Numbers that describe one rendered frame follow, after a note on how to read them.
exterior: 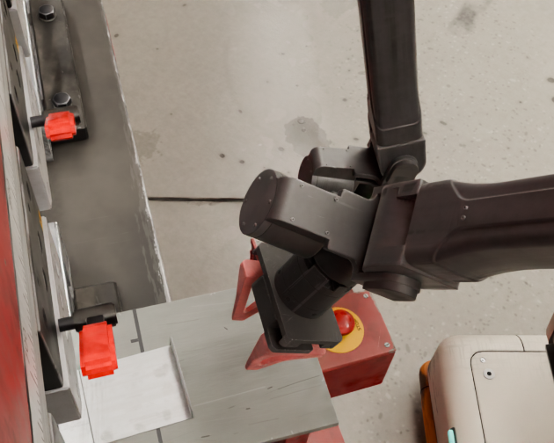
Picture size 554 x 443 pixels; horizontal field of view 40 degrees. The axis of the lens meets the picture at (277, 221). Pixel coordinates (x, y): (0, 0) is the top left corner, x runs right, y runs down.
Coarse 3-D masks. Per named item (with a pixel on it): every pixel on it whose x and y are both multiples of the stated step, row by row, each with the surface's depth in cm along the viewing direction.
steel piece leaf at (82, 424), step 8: (80, 384) 79; (80, 392) 79; (64, 424) 77; (72, 424) 77; (80, 424) 77; (88, 424) 77; (64, 432) 76; (72, 432) 77; (80, 432) 77; (88, 432) 77; (64, 440) 76; (72, 440) 76; (80, 440) 76; (88, 440) 76
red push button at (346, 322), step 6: (336, 312) 108; (342, 312) 108; (348, 312) 108; (336, 318) 107; (342, 318) 108; (348, 318) 108; (342, 324) 107; (348, 324) 107; (354, 324) 108; (342, 330) 107; (348, 330) 107
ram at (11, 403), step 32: (0, 32) 59; (0, 160) 44; (0, 192) 41; (0, 224) 39; (0, 256) 37; (0, 288) 35; (32, 288) 47; (0, 320) 34; (32, 320) 44; (0, 352) 32; (0, 384) 31; (0, 416) 29
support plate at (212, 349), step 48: (144, 336) 83; (192, 336) 84; (240, 336) 84; (192, 384) 80; (240, 384) 81; (288, 384) 81; (144, 432) 77; (192, 432) 78; (240, 432) 78; (288, 432) 78
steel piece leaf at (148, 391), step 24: (120, 360) 81; (144, 360) 81; (168, 360) 82; (96, 384) 80; (120, 384) 80; (144, 384) 80; (168, 384) 80; (96, 408) 78; (120, 408) 78; (144, 408) 78; (168, 408) 79; (96, 432) 77; (120, 432) 77
